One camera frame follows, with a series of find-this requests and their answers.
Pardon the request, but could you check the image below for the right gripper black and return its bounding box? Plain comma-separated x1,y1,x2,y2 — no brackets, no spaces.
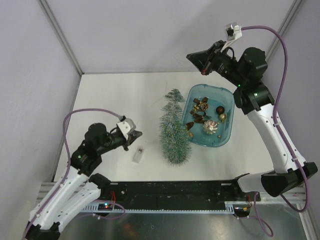
187,40,247,88

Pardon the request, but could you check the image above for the clear plastic packet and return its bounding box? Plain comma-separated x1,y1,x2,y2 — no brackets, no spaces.
132,147,145,164

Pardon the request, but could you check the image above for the small frosted christmas tree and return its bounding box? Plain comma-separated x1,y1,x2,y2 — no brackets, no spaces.
159,88,192,166

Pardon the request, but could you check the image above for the blue plastic tub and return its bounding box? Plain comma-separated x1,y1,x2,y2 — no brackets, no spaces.
182,84,235,148

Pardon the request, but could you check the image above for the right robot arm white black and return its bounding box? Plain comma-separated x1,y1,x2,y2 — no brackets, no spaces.
186,40,318,201

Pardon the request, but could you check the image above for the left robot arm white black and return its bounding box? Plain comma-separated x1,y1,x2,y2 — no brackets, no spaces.
24,118,142,240

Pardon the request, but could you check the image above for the frosted pine cone ornament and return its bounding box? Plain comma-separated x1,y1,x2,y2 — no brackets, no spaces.
198,102,209,112

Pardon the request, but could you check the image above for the dark red bauble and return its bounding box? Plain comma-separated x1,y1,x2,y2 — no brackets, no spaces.
215,105,225,115

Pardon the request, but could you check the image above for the small gold glitter bauble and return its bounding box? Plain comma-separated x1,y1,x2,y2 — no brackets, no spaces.
219,113,227,123

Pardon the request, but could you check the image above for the large silver ribbed bauble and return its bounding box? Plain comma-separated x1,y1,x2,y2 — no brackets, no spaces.
203,119,218,135

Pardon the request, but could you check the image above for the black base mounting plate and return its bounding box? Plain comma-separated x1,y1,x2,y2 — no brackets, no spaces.
98,180,255,209

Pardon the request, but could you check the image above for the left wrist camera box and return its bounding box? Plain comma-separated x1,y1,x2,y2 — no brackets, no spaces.
116,118,136,139

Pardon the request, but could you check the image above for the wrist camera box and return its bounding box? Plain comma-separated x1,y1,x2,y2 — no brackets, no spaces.
116,118,136,139
221,22,242,51

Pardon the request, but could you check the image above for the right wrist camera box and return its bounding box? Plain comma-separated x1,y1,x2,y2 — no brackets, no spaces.
221,22,242,51

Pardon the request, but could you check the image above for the grey slotted cable duct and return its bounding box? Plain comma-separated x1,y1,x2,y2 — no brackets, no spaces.
80,202,235,215

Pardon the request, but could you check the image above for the right aluminium frame post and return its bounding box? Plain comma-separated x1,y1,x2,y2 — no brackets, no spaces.
266,0,306,62

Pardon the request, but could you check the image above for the aluminium frame post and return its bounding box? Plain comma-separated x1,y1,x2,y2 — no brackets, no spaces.
266,0,306,62
37,0,84,77

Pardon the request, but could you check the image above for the left aluminium frame post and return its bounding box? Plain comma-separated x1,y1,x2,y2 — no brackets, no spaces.
37,0,84,77

